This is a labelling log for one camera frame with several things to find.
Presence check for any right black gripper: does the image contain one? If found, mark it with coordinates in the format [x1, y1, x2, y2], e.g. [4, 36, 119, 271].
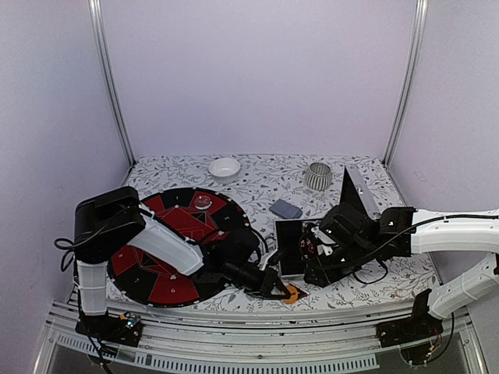
[305, 241, 374, 288]

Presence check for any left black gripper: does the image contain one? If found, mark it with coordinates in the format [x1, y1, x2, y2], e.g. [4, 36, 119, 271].
[224, 260, 291, 299]

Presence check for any orange big blind button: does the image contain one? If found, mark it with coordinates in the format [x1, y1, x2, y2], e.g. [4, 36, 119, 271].
[281, 285, 299, 305]

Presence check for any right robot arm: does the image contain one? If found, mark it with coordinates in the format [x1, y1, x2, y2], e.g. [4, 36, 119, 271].
[299, 203, 498, 340]

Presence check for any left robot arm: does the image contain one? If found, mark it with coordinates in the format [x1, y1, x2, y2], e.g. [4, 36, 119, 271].
[55, 186, 290, 338]

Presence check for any red black triangle card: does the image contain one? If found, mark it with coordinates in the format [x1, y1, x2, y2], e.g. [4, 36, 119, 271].
[290, 286, 308, 302]

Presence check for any red dice group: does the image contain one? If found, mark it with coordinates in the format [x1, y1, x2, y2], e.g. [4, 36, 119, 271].
[300, 225, 317, 259]

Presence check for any aluminium poker chip case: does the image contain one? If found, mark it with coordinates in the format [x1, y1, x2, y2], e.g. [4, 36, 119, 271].
[275, 167, 380, 280]

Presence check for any striped grey white cup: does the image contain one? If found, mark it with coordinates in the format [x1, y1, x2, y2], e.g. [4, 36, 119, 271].
[305, 162, 332, 191]

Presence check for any round red black poker mat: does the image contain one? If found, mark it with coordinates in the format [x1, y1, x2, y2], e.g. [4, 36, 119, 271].
[108, 188, 259, 308]

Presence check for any white ceramic bowl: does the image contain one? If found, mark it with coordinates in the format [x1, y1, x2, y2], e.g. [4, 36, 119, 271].
[208, 157, 242, 184]

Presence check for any front aluminium rail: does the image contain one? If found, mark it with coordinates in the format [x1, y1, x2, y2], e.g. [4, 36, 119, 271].
[33, 299, 490, 373]

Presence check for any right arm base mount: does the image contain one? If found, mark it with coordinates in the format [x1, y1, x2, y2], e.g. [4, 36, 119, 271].
[375, 312, 444, 348]

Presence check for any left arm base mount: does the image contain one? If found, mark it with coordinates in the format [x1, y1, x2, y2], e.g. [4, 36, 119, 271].
[75, 312, 143, 348]

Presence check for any right aluminium frame post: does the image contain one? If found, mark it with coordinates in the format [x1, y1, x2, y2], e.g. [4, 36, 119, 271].
[382, 0, 429, 169]

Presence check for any aluminium frame post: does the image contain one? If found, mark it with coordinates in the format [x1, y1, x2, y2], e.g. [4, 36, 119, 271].
[88, 0, 136, 168]
[382, 0, 429, 169]

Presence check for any left aluminium frame post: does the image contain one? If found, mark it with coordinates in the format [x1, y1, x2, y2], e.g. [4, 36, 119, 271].
[88, 0, 136, 168]

